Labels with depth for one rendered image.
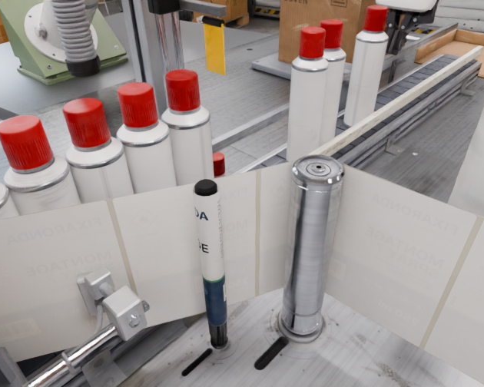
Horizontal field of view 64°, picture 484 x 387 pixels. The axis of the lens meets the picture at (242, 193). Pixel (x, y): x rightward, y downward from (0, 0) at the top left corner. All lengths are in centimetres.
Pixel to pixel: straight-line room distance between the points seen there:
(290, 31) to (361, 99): 47
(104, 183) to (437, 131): 72
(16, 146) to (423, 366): 39
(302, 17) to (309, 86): 57
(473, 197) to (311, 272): 20
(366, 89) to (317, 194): 47
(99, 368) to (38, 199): 20
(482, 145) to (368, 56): 33
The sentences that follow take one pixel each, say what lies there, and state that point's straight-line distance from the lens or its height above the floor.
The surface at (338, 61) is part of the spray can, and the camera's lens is 61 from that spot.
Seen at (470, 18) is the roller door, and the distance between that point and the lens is 483.
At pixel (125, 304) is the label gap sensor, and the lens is 28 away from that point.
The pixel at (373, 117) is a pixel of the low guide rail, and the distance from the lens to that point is 74.
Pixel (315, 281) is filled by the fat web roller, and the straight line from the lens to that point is 34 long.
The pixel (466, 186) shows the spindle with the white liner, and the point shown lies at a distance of 46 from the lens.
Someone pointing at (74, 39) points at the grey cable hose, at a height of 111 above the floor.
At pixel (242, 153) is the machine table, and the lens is 76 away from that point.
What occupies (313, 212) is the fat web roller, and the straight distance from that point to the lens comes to 29.
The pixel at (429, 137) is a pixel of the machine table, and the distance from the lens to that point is 90.
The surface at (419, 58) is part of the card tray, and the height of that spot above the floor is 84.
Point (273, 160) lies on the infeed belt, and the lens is 65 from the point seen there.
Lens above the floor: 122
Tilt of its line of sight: 37 degrees down
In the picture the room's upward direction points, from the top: 1 degrees counter-clockwise
